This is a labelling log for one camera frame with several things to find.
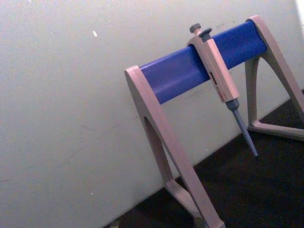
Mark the black table cloth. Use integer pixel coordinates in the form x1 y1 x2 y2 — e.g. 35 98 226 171
104 89 304 228

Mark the grey pipette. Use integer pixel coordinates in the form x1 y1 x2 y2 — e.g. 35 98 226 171
186 23 259 158

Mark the grey stand with blue bar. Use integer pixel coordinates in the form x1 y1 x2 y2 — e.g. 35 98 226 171
124 15 304 228

